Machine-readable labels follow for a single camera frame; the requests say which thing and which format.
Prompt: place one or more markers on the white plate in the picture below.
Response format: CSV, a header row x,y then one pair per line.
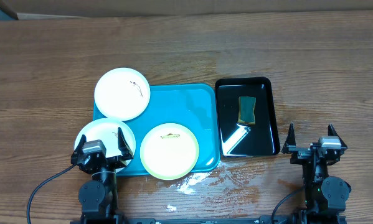
x,y
106,129
122,93

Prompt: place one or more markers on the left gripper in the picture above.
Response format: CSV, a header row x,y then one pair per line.
x,y
123,147

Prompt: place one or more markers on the green yellow sponge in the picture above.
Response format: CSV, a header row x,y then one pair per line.
x,y
246,113

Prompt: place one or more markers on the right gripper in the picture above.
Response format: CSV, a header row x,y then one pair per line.
x,y
301,152

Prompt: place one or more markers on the teal plastic tray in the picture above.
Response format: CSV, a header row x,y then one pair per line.
x,y
190,105

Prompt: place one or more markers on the yellow green rimmed plate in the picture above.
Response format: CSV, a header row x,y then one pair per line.
x,y
169,151

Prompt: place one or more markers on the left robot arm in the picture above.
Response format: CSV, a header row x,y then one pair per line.
x,y
99,196

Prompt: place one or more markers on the black rectangular tray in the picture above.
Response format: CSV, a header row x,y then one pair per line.
x,y
260,139

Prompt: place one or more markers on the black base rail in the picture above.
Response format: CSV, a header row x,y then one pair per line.
x,y
265,219

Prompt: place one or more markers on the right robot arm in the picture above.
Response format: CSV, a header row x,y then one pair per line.
x,y
325,195

